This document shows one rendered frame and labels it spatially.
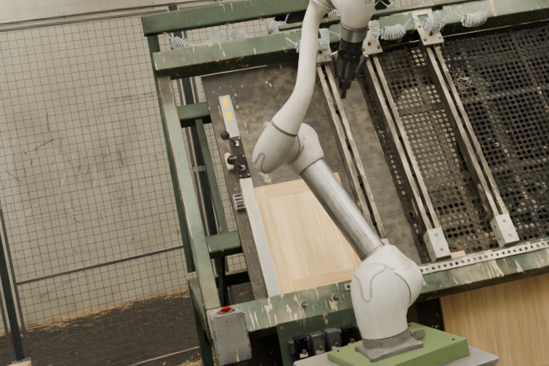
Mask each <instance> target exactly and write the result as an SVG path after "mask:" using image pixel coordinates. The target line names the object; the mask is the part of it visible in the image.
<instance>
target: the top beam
mask: <svg viewBox="0 0 549 366"><path fill-rule="evenodd" d="M490 6H492V7H491V9H490V10H489V11H488V13H487V14H486V17H487V20H486V22H485V24H482V25H480V26H477V27H475V26H474V27H473V28H472V27H470V28H469V27H466V26H463V25H462V22H461V20H462V19H461V18H460V17H459V16H457V15H455V14H454V13H453V12H454V11H455V12H456V13H458V14H459V15H460V16H461V17H463V16H464V15H465V14H467V13H470V14H474V13H476V12H478V11H482V12H483V13H485V12H486V11H487V10H488V9H489V7H490ZM438 11H440V13H442V17H443V18H445V17H446V16H447V15H448V14H449V13H450V12H452V14H451V15H450V16H449V17H448V18H446V19H445V26H444V27H443V28H442V29H440V33H441V35H442V37H443V36H449V35H454V34H459V33H468V32H473V31H479V30H484V29H493V28H498V27H503V26H509V25H518V24H523V23H529V22H534V21H540V20H549V0H490V1H485V2H475V3H469V4H464V5H459V6H453V7H443V10H438ZM410 18H411V20H410V21H409V23H408V24H407V26H406V27H405V31H406V33H405V34H404V37H402V38H399V39H396V40H392V41H391V40H389V41H387V40H384V39H381V36H380V33H379V38H378V41H379V43H380V45H381V47H382V46H388V45H393V44H398V43H403V42H412V41H418V40H420V35H419V32H418V31H417V27H416V25H415V23H414V21H413V18H412V15H411V13H406V14H401V15H395V16H385V17H380V20H375V21H377V22H378V23H379V25H380V26H379V28H380V30H381V29H382V28H383V27H385V26H389V27H392V26H396V25H397V24H400V25H403V26H405V24H406V23H407V22H408V20H409V19H410ZM325 29H328V31H332V32H334V33H337V34H340V32H339V31H340V24H338V25H330V27H328V28H325ZM301 31H302V30H296V31H291V32H285V33H275V34H270V35H264V36H259V37H254V38H244V39H238V40H233V41H227V42H218V43H212V44H207V45H201V46H196V47H186V48H181V49H175V50H170V51H160V52H154V53H153V54H152V61H153V67H154V75H155V79H156V82H157V77H158V76H161V75H167V74H168V75H169V76H170V75H171V80H176V79H182V78H191V77H196V76H201V75H206V74H216V73H221V72H226V71H231V70H237V69H246V68H252V67H257V66H262V65H272V64H277V63H282V62H287V61H292V60H299V55H300V51H299V52H298V53H297V49H295V47H296V45H294V44H292V43H291V42H289V41H288V40H287V39H286V38H288V39H290V40H291V41H293V42H294V43H297V42H298V41H299V40H301ZM328 35H330V39H329V40H330V41H329V46H330V49H331V51H332V52H335V51H337V49H338V48H339V45H340V40H339V37H338V36H337V35H335V34H332V33H330V34H328Z"/></svg>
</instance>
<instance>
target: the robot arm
mask: <svg viewBox="0 0 549 366"><path fill-rule="evenodd" d="M374 5H375V0H310V3H309V6H308V8H307V11H306V15H305V18H304V21H303V26H302V31H301V46H300V55H299V64H298V72H297V82H296V86H295V89H294V91H293V93H292V95H291V97H290V98H289V100H288V101H287V102H286V104H285V105H284V106H283V107H282V109H281V110H280V111H279V112H278V113H277V114H276V115H275V116H274V117H273V118H272V120H271V121H270V123H269V124H268V125H267V127H266V128H265V130H264V131H263V133H262V134H261V136H260V138H259V140H258V142H257V144H256V146H255V148H254V151H253V155H252V163H253V166H254V167H255V168H256V169H257V170H258V171H259V172H262V173H265V174H267V173H272V172H274V171H275V170H277V169H278V168H279V166H282V165H284V166H286V167H287V168H288V169H289V170H291V171H292V172H293V173H294V174H296V175H298V176H301V178H302V180H303V181H304V182H305V183H306V185H307V186H308V187H309V189H310V191H311V192H312V193H313V195H314V196H315V197H316V198H317V200H318V201H319V203H320V204H321V206H322V207H323V209H324V210H325V212H326V213H327V214H328V215H329V217H330V218H331V219H332V221H333V223H334V224H335V225H336V227H337V228H338V229H339V230H340V232H341V234H342V235H343V236H344V238H345V239H346V241H347V242H348V244H349V245H350V246H351V247H352V249H353V250H354V252H355V253H356V255H357V256H358V258H359V259H360V260H361V261H362V262H361V263H360V268H359V269H357V271H356V272H355V273H354V275H353V278H352V281H351V286H350V294H351V300H352V304H353V308H354V312H355V318H356V321H357V324H358V327H359V331H360V334H361V337H362V343H361V344H358V345H357V346H355V351H356V352H359V353H360V354H362V355H364V356H365V357H366V358H368V359H369V362H370V363H375V362H378V361H380V360H382V359H386V358H389V357H391V356H394V355H398V354H402V353H404V352H407V351H410V350H415V349H419V348H422V347H424V345H423V342H422V341H419V340H417V339H418V338H420V337H423V336H425V334H426V333H425V330H423V328H413V329H408V324H407V319H406V314H407V311H408V308H409V307H410V306H411V305H412V304H413V303H414V302H415V301H416V299H417V297H418V296H419V294H420V292H421V290H422V273H421V271H420V269H419V268H418V266H417V265H416V263H415V262H414V261H412V260H410V259H408V258H407V257H406V256H405V255H404V254H403V253H402V252H401V251H400V250H399V249H398V248H397V247H396V246H393V245H390V244H387V245H385V244H384V243H383V242H382V240H381V239H380V237H379V236H378V235H377V233H376V232H375V230H374V229H373V227H372V226H371V225H370V224H369V222H368V221H367V219H366V218H365V217H364V215H363V213H362V212H361V211H360V210H359V209H358V207H357V206H356V204H355V203H354V201H353V200H352V199H351V197H350V196H349V195H348V193H347V192H346V190H345V189H344V188H343V186H342V185H341V183H340V182H339V180H338V179H337V178H336V177H335V176H334V174H333V172H332V171H331V170H330V168H329V167H328V165H327V164H326V163H325V162H324V160H323V158H324V152H323V151H322V149H321V146H320V143H319V138H318V136H317V133H316V132H315V130H314V129H313V128H312V127H310V126H309V125H307V124H305V123H303V122H302V121H303V119H304V117H305V115H306V111H307V109H308V107H309V104H310V101H311V98H312V95H313V92H314V88H315V75H316V60H317V43H318V32H319V24H320V22H321V20H322V19H323V17H324V15H325V14H326V13H327V12H329V11H334V10H335V9H337V11H338V13H339V15H341V22H340V31H339V32H340V37H341V39H340V45H339V48H338V49H337V51H335V52H330V58H331V59H332V61H333V68H334V73H335V79H336V80H340V81H339V88H340V89H341V99H345V98H346V91H347V89H350V85H351V83H352V81H356V80H357V79H358V77H359V75H360V72H361V70H362V68H363V67H364V64H365V63H366V62H367V61H368V54H364V53H363V50H362V48H363V43H364V40H365V39H366V37H367V32H368V23H369V21H370V19H371V17H372V15H373V9H374ZM337 55H339V56H340V58H341V60H342V63H341V73H340V74H338V70H337ZM360 57H361V59H360V61H359V63H358V66H357V68H356V70H355V72H354V74H353V70H354V65H355V62H356V61H357V60H358V59H359V58H360ZM347 62H350V66H349V71H348V76H347V77H345V72H346V64H347Z"/></svg>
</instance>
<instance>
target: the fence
mask: <svg viewBox="0 0 549 366"><path fill-rule="evenodd" d="M226 97H228V100H229V103H230V107H225V108H223V104H222V101H221V98H226ZM218 102H219V106H220V109H221V115H222V118H223V122H224V125H225V131H226V132H228V133H229V134H230V137H234V136H240V135H239V129H238V125H237V122H236V119H235V116H234V110H233V106H232V103H231V99H230V95H228V96H219V97H218ZM229 110H231V112H232V115H233V119H234V120H230V121H226V117H225V111H229ZM234 167H235V171H236V174H237V177H238V181H239V187H240V190H241V193H242V194H243V200H244V203H245V207H246V213H247V216H248V222H249V225H250V229H251V232H252V238H253V242H254V245H255V249H256V252H257V258H258V261H259V265H260V268H261V274H262V278H263V281H264V285H265V288H266V294H267V297H273V296H278V295H281V292H280V289H279V283H278V280H277V276H276V273H275V268H274V264H273V261H272V257H271V254H270V249H269V245H268V242H267V238H266V232H265V229H264V226H263V223H262V219H261V214H260V210H259V207H258V204H257V198H256V195H255V191H254V188H253V185H252V179H251V177H245V178H241V179H239V175H238V172H237V168H236V165H234Z"/></svg>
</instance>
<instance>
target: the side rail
mask: <svg viewBox="0 0 549 366"><path fill-rule="evenodd" d="M157 82H158V94H159V99H160V103H161V106H162V111H163V118H164V122H165V126H166V130H167V138H168V141H169V145H170V150H171V154H172V161H173V165H174V169H175V173H176V180H177V184H178V188H179V192H180V196H181V204H182V207H183V212H184V216H185V223H186V227H187V231H188V235H189V239H190V246H191V251H192V254H193V258H194V266H195V269H196V274H197V278H198V282H199V289H200V293H201V298H202V302H203V308H204V313H205V312H206V311H207V310H211V309H216V308H221V304H220V300H219V297H218V292H217V289H216V281H215V278H214V274H213V270H212V263H211V259H210V256H209V251H208V245H207V241H206V237H205V233H204V229H203V223H202V218H201V215H200V211H199V204H198V200H197V196H196V193H195V188H194V182H193V178H192V174H191V170H190V163H189V160H188V155H187V152H186V147H185V141H184V137H183V133H182V130H181V123H180V119H179V115H178V111H177V107H176V100H175V96H174V92H173V89H172V82H171V78H170V76H166V77H160V78H157Z"/></svg>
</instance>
